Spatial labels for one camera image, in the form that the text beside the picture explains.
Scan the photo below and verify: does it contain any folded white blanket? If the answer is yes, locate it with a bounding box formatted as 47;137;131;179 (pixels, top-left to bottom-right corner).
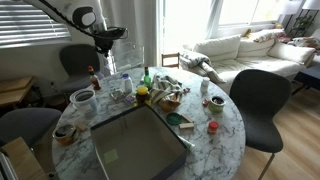
179;50;225;83

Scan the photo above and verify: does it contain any wooden side table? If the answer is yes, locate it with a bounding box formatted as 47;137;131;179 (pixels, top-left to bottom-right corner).
0;76;35;106

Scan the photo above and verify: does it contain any large white measuring cup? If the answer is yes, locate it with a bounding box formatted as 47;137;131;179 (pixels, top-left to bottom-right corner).
69;89;97;116

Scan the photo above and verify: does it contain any small wooden chair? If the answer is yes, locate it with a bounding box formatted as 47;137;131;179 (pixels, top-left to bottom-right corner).
161;52;180;68

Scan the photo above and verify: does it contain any wooden block beside lid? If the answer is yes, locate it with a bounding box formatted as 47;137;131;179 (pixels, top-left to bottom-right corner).
181;115;193;123

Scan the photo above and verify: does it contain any green round lid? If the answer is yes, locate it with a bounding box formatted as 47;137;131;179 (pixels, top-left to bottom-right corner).
166;113;182;125

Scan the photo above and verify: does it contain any large open cardboard box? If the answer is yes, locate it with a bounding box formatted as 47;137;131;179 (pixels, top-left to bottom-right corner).
91;105;187;180

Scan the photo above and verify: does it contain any white small bottle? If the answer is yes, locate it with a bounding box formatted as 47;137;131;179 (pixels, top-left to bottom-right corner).
200;77;210;93

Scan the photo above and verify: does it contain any dark grey chair left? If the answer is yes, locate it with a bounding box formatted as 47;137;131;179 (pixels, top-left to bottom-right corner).
0;107;62;147

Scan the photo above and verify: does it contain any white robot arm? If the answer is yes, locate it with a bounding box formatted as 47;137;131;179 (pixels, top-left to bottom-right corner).
22;0;128;56

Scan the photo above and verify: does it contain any dark grey chair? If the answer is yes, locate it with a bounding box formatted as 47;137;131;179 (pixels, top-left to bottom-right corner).
229;69;292;180
0;107;62;147
50;43;105;94

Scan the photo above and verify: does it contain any dark grey chair back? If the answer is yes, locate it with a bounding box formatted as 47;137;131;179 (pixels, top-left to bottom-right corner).
50;43;105;94

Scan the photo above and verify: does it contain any white sofa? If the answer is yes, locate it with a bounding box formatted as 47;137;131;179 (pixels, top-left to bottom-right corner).
180;35;315;93

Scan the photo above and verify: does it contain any clear plastic box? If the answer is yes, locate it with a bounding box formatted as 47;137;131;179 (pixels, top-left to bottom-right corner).
105;42;144;74

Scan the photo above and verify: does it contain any white labelled packet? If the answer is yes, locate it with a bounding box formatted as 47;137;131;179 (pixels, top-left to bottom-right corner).
110;89;125;101

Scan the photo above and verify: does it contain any white bottle blue cap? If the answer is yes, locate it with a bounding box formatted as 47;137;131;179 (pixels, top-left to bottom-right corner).
122;73;133;93

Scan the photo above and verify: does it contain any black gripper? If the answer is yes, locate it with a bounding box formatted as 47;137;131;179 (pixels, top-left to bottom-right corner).
93;27;128;56

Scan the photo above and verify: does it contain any green ceramic cup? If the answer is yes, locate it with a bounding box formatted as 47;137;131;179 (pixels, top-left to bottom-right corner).
208;96;226;113

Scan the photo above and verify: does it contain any green glass bottle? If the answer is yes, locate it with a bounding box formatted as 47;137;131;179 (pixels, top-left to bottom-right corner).
144;66;152;90

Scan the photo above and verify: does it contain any green sticky note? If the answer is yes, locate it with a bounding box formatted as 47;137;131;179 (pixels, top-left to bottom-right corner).
104;149;118;164

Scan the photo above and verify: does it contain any small wooden block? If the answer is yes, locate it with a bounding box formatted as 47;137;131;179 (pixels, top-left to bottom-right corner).
76;122;87;131

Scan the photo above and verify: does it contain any hot sauce bottle red cap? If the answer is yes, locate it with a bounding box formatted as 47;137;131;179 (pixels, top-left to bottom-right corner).
87;66;101;90

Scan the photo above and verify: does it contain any small red capped jar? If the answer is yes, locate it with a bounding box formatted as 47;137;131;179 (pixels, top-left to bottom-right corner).
207;121;219;134

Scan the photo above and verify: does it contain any dark grey chair right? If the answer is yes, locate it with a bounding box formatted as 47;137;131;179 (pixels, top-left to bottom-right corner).
229;69;292;180

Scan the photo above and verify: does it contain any brown bread roll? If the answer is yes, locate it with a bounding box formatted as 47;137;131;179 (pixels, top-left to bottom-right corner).
158;98;180;112

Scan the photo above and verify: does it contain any white tube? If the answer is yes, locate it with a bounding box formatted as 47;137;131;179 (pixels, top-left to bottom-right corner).
178;136;195;149

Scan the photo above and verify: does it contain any brown jar yellow lid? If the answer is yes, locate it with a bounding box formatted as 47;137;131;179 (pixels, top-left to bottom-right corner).
136;86;150;104

